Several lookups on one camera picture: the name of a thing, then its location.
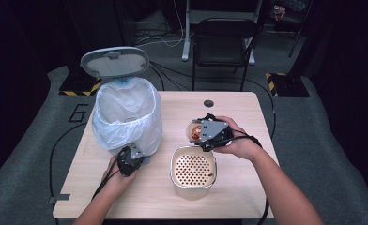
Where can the grey tape strip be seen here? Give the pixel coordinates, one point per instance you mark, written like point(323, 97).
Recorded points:
point(60, 198)

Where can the dark cabinet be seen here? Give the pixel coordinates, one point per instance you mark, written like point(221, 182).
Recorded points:
point(100, 25)

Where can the blue-grey pedal trash can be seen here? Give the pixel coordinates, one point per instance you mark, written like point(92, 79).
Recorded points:
point(114, 62)

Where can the person's left hand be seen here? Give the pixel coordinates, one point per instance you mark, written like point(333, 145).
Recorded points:
point(116, 182)

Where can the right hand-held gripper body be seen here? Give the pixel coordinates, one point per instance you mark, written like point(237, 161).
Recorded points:
point(215, 131)

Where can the metal bin with perforated strainer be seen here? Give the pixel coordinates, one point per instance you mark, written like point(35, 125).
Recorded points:
point(193, 168)

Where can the white plastic trash bag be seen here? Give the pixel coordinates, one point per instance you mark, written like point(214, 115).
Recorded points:
point(125, 134)

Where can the black folding chair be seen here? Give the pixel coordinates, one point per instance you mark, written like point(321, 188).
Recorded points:
point(222, 47)

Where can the white metal desk frame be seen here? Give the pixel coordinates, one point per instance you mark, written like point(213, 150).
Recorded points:
point(187, 31)

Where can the clear plastic cup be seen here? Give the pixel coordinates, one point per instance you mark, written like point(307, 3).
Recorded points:
point(194, 132)

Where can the hazard-striped black stand base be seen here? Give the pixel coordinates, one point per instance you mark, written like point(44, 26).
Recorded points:
point(79, 86)
point(288, 86)

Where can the person's right hand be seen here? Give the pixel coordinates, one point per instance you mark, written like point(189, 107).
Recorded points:
point(241, 145)

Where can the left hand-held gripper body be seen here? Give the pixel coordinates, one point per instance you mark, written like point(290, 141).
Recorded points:
point(129, 161)

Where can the black table grommet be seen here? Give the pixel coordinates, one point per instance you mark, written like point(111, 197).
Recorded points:
point(208, 103)

